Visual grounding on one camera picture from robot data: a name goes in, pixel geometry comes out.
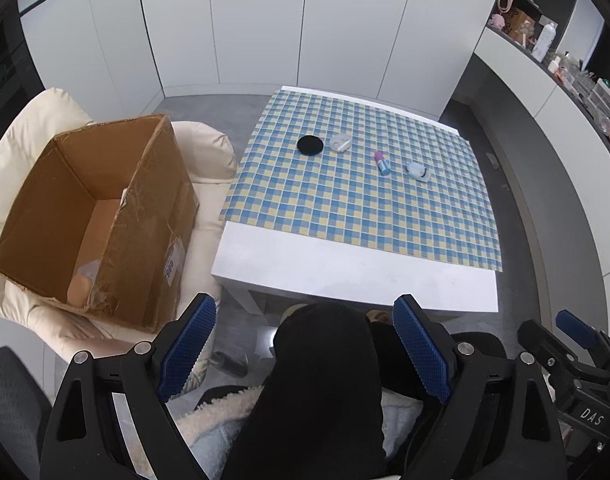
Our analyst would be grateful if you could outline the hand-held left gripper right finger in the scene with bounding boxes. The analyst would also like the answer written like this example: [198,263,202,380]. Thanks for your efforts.
[392,294,568,480]

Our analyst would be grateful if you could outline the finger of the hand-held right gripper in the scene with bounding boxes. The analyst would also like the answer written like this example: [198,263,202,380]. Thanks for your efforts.
[517,319,580,378]
[556,310,610,368]

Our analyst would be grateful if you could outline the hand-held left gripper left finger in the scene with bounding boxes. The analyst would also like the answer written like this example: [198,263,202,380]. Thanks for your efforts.
[40,292,218,480]

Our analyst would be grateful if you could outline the brown makeup puff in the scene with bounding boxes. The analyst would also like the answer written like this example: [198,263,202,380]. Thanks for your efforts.
[68,270,93,308]

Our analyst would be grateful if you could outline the brown cardboard box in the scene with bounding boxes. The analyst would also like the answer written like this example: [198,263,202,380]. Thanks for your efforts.
[0,114,201,335]

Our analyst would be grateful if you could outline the person's black pants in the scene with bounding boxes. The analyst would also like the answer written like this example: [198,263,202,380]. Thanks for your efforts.
[220,302,506,480]

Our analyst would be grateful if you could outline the white low table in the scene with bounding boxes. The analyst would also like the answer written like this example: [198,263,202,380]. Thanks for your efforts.
[211,85,500,323]

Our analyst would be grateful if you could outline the blue yellow checkered tablecloth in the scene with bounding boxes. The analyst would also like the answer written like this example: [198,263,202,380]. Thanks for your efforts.
[219,87,503,273]

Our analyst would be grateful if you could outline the grey mesh office chair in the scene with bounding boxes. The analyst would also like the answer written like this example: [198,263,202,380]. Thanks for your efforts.
[0,346,53,480]

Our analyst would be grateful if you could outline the cream cushioned chair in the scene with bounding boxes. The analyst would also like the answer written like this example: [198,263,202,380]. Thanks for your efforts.
[0,87,238,391]

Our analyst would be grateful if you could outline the clear drawer organizer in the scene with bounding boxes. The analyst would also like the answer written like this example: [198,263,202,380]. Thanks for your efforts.
[585,80,610,116]

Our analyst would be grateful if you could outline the tall white bottle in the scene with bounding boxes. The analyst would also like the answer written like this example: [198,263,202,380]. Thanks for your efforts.
[532,24,556,61]

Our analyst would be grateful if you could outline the brown paper box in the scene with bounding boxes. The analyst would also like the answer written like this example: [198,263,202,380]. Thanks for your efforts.
[505,7,538,41]

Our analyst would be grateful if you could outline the dark glass door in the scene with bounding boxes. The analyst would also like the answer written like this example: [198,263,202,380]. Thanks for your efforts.
[0,10,46,146]

